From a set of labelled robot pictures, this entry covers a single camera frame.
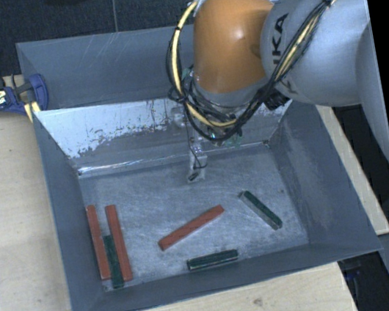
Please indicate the grey metal bin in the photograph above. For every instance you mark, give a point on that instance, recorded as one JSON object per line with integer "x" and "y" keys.
{"x": 187, "y": 197}

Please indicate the black cylinder on white bracket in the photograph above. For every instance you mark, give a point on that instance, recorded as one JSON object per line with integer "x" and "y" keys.
{"x": 276, "y": 101}

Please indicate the dark green flat block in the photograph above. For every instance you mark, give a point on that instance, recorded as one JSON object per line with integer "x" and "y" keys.
{"x": 113, "y": 262}
{"x": 262, "y": 210}
{"x": 213, "y": 259}

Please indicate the red-brown flat block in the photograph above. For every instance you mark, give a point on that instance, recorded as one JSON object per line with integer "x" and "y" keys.
{"x": 191, "y": 227}
{"x": 119, "y": 242}
{"x": 98, "y": 242}

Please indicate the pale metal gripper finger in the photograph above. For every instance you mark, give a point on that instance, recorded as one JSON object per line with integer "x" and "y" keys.
{"x": 196, "y": 165}
{"x": 179, "y": 117}

